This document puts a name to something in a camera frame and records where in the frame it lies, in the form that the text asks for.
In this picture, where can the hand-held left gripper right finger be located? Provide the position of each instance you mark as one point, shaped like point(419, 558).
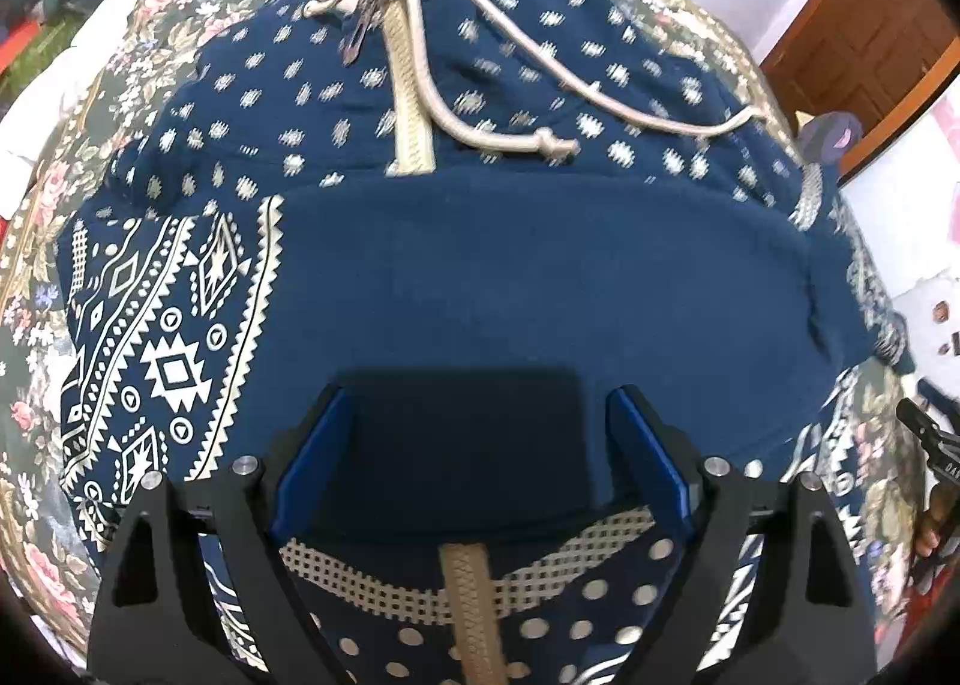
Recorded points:
point(651, 445)

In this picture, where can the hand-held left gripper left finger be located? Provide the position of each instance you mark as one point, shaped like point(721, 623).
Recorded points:
point(324, 433)

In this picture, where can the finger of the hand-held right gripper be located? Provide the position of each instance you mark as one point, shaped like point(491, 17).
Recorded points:
point(924, 430)

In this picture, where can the navy patterned hoodie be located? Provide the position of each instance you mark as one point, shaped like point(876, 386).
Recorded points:
point(525, 265)

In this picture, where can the person's right hand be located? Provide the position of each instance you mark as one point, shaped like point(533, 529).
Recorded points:
point(930, 527)

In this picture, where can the white pink printed sheet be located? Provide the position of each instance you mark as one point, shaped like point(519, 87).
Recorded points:
point(919, 235)

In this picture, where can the floral bedspread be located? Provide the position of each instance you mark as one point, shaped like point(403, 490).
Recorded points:
point(45, 370)

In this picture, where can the purple cloth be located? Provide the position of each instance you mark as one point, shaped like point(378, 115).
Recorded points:
point(829, 133)

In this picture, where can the brown wooden door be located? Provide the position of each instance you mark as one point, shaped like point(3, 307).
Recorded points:
point(877, 32)

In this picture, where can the green mat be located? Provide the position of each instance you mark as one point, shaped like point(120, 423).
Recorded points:
point(37, 58)

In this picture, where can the red object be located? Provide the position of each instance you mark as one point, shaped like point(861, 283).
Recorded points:
point(19, 43)

